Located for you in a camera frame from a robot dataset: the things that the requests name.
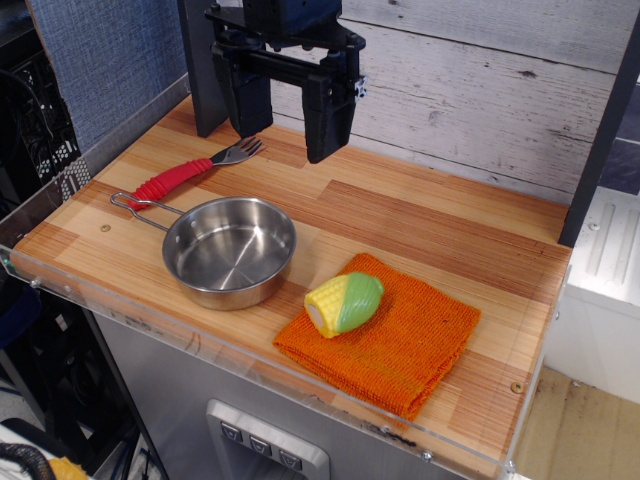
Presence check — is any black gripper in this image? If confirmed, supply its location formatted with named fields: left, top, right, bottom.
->
left=205, top=1, right=367, bottom=164

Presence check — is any stainless steel pot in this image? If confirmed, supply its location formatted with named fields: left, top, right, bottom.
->
left=110, top=192, right=297, bottom=311

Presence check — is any orange knitted cloth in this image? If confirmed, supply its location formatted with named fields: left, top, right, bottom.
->
left=273, top=254, right=481, bottom=420

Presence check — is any toy corn cob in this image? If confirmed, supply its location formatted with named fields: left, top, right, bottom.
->
left=304, top=272, right=385, bottom=339

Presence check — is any clear acrylic table guard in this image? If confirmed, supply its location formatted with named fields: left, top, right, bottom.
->
left=1, top=82, right=570, bottom=479

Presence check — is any silver button control panel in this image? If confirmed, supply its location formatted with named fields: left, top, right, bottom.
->
left=206, top=399, right=331, bottom=479

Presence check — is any yellow object with black mesh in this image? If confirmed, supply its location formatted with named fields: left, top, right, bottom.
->
left=1, top=443, right=90, bottom=480

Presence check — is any red handled fork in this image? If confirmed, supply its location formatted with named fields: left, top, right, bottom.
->
left=128, top=137, right=263, bottom=210

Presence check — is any black left upright post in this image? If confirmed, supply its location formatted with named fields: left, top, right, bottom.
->
left=177, top=0, right=228, bottom=138

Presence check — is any black upright post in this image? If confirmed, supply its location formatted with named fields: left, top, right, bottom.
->
left=558, top=15, right=639, bottom=248
left=177, top=0, right=228, bottom=138

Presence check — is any black right upright post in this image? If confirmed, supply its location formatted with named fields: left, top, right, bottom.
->
left=558, top=15, right=639, bottom=248

